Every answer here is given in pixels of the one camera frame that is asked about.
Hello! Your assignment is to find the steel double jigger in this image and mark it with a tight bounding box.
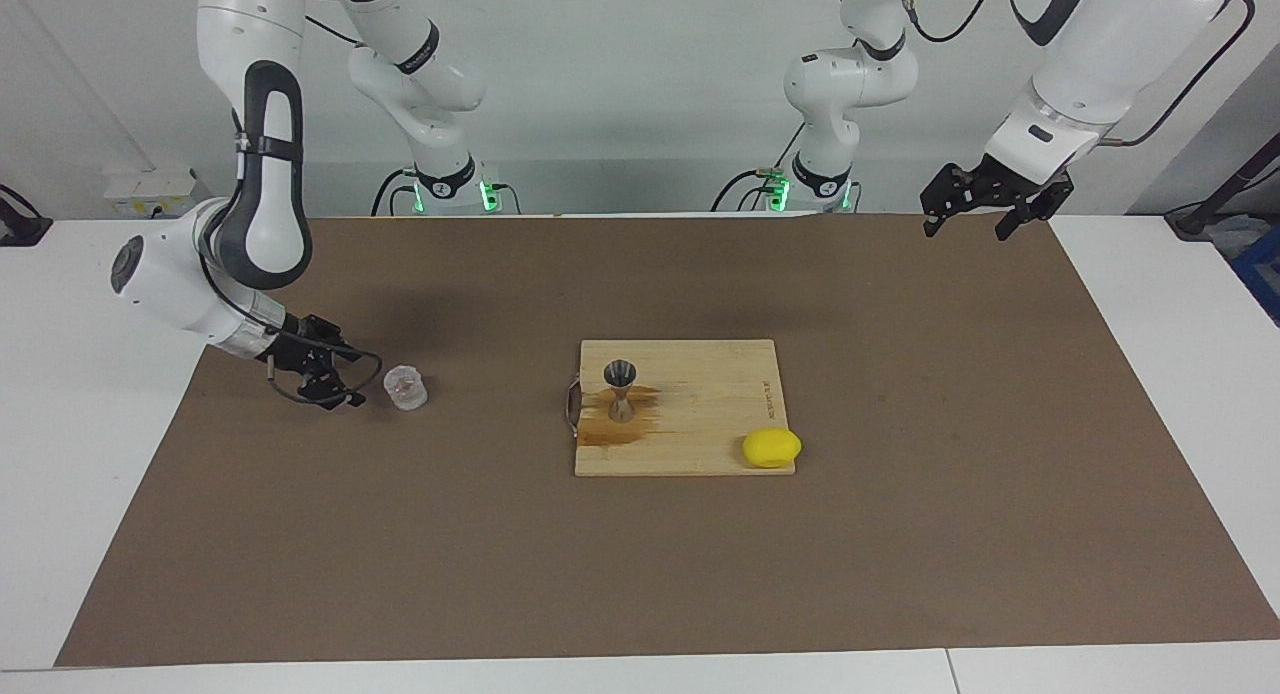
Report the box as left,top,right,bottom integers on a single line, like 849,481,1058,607
602,358,642,425

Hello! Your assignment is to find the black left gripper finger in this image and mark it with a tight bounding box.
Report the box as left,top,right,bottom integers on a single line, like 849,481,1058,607
993,202,1048,243
920,164,978,240

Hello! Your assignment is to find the brown table mat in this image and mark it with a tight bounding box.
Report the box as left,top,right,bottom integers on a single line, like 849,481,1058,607
54,210,1280,669

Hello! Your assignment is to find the black base cable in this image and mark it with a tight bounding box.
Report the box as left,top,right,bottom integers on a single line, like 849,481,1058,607
371,168,417,218
711,118,803,214

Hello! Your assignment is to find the small clear glass cup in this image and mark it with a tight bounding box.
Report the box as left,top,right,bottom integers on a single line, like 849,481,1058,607
382,364,430,413

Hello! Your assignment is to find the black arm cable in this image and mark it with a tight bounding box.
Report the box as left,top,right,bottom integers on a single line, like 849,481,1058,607
892,0,1257,148
200,14,384,408

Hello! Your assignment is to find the black clamp object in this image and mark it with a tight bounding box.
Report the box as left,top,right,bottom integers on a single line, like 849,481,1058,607
0,183,54,248

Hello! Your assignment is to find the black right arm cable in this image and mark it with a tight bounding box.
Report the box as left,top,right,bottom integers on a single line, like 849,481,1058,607
200,14,384,408

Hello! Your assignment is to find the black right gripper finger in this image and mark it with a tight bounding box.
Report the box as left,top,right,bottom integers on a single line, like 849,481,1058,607
299,371,367,410
304,315,364,364

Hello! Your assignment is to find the wooden cutting board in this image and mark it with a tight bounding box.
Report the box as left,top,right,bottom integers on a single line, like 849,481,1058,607
564,338,799,479

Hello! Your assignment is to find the yellow lemon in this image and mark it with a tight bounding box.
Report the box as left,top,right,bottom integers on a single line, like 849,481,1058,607
741,426,804,471

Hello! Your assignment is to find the blue crate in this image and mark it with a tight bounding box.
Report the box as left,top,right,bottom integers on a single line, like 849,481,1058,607
1231,222,1280,327

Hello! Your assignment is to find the white wall power strip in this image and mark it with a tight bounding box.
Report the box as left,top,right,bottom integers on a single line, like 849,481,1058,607
102,166,207,219

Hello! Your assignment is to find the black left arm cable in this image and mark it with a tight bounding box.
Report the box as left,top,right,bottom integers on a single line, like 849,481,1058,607
892,0,1257,148

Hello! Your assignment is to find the black stand pole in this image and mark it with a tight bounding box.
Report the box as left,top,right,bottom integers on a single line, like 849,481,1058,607
1164,132,1280,238

